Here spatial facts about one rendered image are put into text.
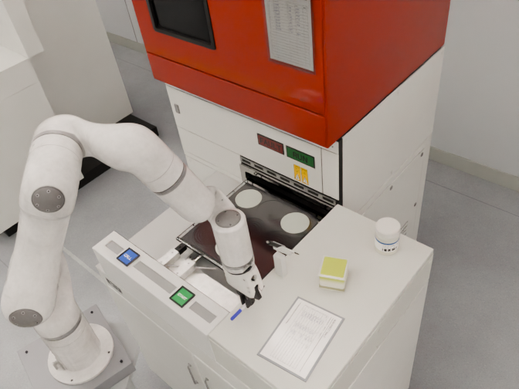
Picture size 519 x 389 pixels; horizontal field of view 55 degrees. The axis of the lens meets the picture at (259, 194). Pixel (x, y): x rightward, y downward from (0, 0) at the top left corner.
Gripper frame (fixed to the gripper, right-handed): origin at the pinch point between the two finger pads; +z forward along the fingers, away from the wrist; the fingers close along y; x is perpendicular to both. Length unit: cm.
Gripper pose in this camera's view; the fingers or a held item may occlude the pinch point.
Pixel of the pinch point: (247, 298)
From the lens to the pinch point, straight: 143.1
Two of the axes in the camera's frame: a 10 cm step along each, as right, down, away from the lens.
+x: -6.5, 5.7, -5.1
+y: -7.5, -3.6, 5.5
